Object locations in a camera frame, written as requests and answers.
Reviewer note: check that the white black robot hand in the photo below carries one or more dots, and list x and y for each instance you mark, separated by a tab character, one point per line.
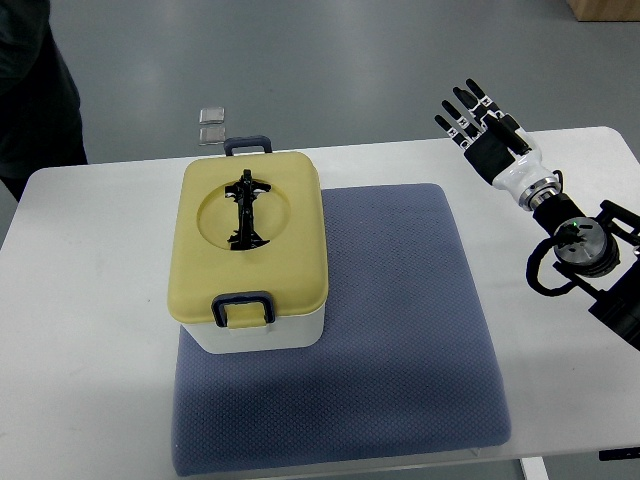
500	151

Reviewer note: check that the blue grey cushion mat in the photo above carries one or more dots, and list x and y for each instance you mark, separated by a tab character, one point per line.
405	364

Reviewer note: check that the white storage box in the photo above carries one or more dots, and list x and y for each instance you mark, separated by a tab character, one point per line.
248	331

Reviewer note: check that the white table leg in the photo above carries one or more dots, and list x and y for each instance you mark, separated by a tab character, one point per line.
533	468

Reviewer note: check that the upper metal floor plate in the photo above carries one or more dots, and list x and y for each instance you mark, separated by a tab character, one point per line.
212	115

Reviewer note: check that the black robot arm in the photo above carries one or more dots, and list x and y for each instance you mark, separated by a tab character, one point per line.
586	247

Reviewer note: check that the person in dark clothes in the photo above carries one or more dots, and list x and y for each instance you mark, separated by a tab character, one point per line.
41	124

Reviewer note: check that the yellow box lid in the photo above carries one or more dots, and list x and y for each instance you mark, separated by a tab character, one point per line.
249	244

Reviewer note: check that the wooden cabinet corner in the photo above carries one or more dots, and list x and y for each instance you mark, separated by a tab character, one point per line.
605	10

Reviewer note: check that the black table control panel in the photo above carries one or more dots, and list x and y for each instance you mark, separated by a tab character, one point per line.
619	454

